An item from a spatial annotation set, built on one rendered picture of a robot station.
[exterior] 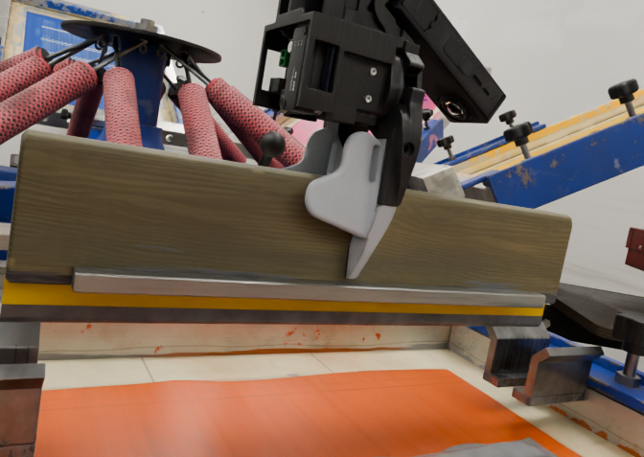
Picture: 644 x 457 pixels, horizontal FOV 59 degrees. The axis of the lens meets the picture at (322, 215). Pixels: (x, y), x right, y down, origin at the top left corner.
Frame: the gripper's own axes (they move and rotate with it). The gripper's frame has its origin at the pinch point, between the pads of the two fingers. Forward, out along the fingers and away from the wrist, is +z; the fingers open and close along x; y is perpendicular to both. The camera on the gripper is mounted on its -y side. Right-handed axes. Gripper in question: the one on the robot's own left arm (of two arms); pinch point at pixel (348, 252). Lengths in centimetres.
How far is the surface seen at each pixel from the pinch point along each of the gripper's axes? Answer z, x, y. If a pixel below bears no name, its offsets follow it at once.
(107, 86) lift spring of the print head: -11, -65, 8
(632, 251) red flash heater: 3, -47, -108
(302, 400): 13.5, -5.5, -1.8
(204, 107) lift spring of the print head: -11, -62, -7
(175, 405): 13.6, -6.2, 8.3
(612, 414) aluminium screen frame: 11.0, 5.3, -25.6
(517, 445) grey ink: 12.7, 5.1, -14.7
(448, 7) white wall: -106, -249, -200
